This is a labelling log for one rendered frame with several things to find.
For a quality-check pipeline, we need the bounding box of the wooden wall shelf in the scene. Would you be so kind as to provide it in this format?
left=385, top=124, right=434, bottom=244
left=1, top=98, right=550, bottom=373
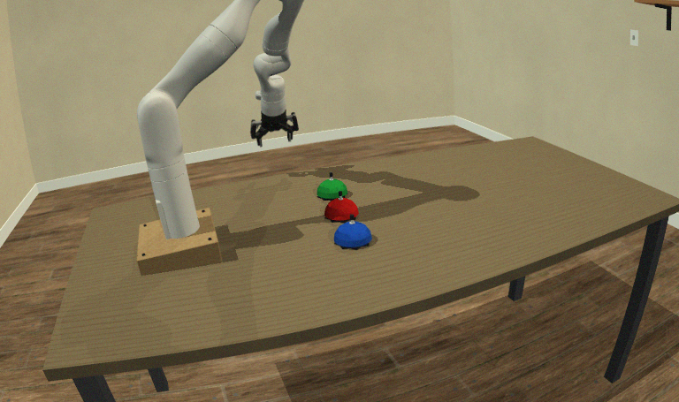
left=633, top=0, right=679, bottom=32

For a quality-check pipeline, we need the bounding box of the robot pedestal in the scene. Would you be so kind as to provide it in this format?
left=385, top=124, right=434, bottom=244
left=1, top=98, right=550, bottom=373
left=136, top=207, right=223, bottom=277

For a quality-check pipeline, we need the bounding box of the red bell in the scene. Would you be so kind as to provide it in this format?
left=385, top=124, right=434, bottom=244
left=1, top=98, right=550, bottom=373
left=324, top=196, right=360, bottom=224

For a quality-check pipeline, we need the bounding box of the green bell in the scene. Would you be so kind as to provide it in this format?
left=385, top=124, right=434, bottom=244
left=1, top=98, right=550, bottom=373
left=317, top=178, right=349, bottom=201

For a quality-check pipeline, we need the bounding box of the brown wooden table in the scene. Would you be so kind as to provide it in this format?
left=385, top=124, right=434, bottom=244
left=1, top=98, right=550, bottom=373
left=43, top=135, right=679, bottom=402

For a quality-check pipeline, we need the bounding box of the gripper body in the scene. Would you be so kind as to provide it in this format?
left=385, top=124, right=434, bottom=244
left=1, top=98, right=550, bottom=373
left=260, top=110, right=289, bottom=133

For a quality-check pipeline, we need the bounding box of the blue bell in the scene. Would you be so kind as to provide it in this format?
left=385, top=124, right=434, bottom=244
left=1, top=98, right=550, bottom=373
left=333, top=220, right=373, bottom=250

